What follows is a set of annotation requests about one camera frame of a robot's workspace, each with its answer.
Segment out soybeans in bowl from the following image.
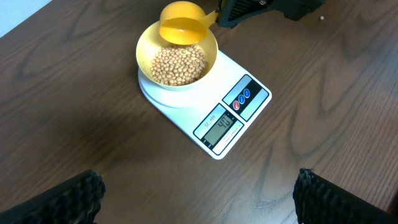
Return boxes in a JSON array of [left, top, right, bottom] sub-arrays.
[[150, 45, 208, 86]]

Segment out white digital kitchen scale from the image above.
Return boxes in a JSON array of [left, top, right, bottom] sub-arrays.
[[138, 52, 272, 159]]

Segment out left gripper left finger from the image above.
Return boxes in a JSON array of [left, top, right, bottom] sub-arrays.
[[1, 170, 106, 224]]

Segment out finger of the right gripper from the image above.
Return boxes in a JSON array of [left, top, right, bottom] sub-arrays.
[[216, 0, 273, 28]]

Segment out yellow measuring scoop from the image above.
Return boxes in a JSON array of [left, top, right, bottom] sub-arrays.
[[159, 1, 219, 45]]

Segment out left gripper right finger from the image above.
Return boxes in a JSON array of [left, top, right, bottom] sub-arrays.
[[293, 168, 397, 224]]

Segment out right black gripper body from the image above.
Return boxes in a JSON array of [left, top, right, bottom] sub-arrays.
[[270, 0, 326, 21]]

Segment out yellow bowl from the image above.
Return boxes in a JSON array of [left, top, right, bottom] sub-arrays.
[[136, 21, 219, 91]]

